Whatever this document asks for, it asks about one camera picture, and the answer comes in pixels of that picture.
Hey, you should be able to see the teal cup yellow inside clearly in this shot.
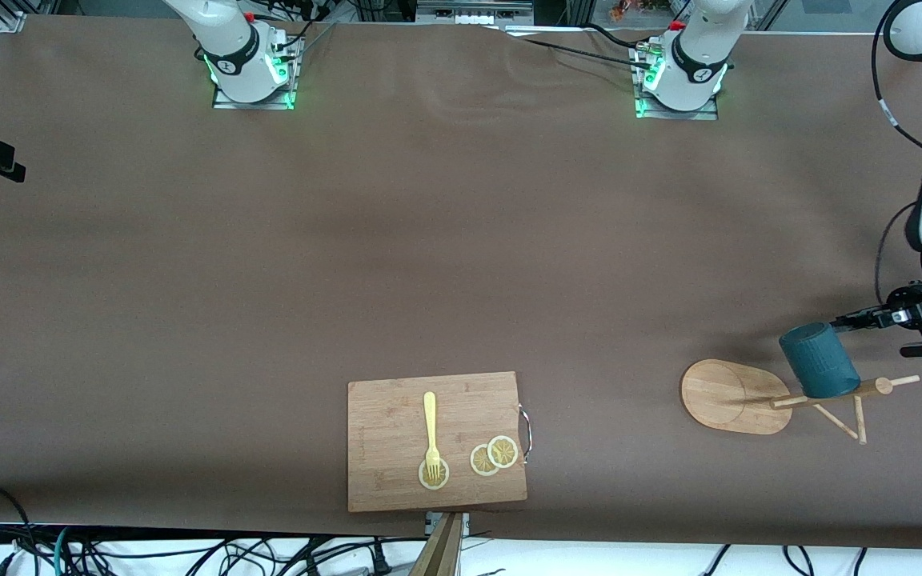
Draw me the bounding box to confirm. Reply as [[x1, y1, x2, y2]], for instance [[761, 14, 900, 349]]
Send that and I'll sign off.
[[779, 322, 862, 399]]

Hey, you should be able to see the wooden cup rack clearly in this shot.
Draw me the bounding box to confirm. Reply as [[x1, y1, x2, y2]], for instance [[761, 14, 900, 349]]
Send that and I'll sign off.
[[680, 359, 921, 446]]

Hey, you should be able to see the orange plastic toy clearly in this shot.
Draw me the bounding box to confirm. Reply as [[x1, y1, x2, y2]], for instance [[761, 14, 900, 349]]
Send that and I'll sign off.
[[609, 0, 670, 21]]

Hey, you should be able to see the lemon slice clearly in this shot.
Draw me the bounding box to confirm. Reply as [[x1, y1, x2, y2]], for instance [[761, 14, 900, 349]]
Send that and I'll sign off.
[[487, 435, 519, 470], [470, 443, 502, 478], [418, 456, 451, 491]]

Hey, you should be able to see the yellow plastic fork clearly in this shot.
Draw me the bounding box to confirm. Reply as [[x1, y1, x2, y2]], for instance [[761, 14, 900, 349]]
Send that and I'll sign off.
[[423, 391, 443, 482]]

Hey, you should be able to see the wooden cutting board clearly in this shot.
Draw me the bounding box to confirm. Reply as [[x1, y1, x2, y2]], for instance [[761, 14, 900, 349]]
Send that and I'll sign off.
[[347, 370, 532, 514]]

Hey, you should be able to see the wooden beam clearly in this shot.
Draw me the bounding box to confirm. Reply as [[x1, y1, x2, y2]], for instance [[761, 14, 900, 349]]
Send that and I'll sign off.
[[409, 512, 463, 576]]

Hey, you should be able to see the white power strip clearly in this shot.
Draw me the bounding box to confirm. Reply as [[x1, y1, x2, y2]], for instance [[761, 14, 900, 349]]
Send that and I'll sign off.
[[415, 0, 535, 25]]

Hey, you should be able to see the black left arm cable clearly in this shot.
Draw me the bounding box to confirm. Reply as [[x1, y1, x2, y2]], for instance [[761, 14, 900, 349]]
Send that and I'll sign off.
[[869, 0, 922, 305]]

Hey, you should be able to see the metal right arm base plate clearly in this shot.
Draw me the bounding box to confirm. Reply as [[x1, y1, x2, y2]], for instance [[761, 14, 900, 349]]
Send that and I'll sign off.
[[213, 36, 302, 110]]

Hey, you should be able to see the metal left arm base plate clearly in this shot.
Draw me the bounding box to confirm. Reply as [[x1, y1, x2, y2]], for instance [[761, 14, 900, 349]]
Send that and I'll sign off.
[[633, 40, 720, 121]]

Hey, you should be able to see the grey thin cable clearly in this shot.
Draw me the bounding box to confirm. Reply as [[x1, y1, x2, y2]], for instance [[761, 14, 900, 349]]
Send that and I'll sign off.
[[295, 20, 342, 57]]

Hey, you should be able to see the black table cable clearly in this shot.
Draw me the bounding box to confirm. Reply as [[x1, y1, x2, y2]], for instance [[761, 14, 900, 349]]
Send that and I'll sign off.
[[501, 28, 654, 73], [583, 22, 650, 53]]

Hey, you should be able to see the metal bracket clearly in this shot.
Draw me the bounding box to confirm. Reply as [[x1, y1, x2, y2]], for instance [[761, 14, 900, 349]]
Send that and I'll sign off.
[[425, 512, 471, 538]]

